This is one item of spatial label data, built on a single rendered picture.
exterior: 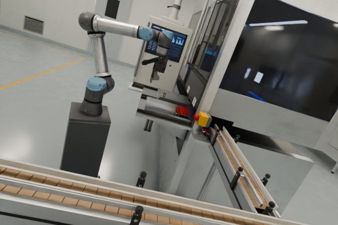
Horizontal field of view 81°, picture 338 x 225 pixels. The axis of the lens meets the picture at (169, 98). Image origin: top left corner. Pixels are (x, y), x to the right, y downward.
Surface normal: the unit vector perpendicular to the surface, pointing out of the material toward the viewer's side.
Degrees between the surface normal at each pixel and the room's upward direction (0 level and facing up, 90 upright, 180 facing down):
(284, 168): 90
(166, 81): 90
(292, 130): 90
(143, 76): 90
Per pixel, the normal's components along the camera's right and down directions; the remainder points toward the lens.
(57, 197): 0.30, -0.91
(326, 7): 0.04, 0.33
